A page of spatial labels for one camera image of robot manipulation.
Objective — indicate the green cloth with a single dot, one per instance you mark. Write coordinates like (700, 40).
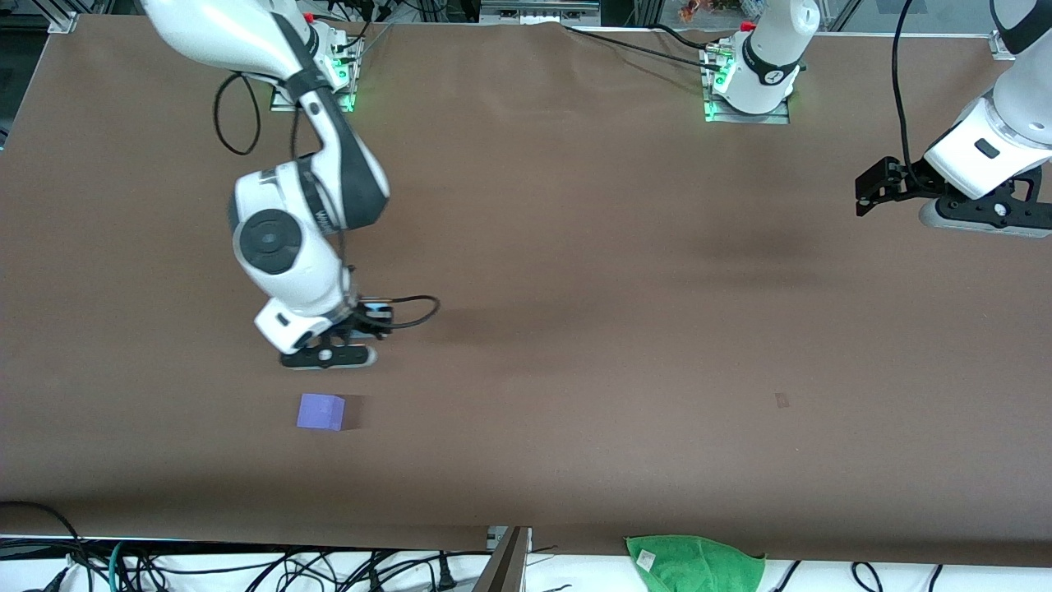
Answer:
(699, 567)

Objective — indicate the aluminium frame profile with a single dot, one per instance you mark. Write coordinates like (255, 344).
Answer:
(64, 21)
(998, 45)

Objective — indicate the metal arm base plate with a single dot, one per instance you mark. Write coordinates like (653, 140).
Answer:
(748, 118)
(279, 103)

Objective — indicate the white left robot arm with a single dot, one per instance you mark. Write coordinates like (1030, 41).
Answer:
(772, 41)

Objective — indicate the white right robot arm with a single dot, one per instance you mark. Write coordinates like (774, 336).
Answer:
(304, 279)

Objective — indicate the grey metal device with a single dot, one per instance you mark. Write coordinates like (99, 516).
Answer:
(538, 12)

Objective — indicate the grey metal post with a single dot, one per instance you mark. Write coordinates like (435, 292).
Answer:
(505, 567)

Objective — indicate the purple foam block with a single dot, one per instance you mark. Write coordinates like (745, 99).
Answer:
(319, 411)

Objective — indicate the brown table cover sheet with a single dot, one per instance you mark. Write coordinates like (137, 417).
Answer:
(526, 370)

